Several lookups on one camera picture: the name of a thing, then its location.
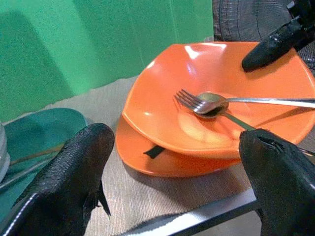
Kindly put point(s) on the flat orange square plate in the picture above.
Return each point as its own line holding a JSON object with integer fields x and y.
{"x": 137, "y": 157}

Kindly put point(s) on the silver metal fork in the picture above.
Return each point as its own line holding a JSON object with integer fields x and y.
{"x": 189, "y": 102}

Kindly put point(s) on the deep orange square dish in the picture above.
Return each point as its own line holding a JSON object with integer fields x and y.
{"x": 172, "y": 81}

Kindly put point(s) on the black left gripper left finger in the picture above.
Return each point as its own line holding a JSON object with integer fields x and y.
{"x": 66, "y": 177}

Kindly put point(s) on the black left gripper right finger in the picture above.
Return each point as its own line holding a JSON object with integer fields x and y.
{"x": 278, "y": 182}

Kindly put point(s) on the green backdrop cloth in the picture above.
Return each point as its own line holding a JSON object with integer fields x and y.
{"x": 86, "y": 37}

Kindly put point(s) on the silver metal spoon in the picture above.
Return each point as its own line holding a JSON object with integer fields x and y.
{"x": 211, "y": 98}

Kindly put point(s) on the black standing fan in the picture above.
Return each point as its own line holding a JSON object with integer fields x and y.
{"x": 246, "y": 19}

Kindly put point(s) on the teal plate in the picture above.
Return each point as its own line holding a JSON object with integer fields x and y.
{"x": 37, "y": 132}

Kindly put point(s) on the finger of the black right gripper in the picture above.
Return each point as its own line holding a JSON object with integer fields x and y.
{"x": 268, "y": 50}

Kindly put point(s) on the black tape strip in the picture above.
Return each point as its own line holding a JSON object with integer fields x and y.
{"x": 153, "y": 152}

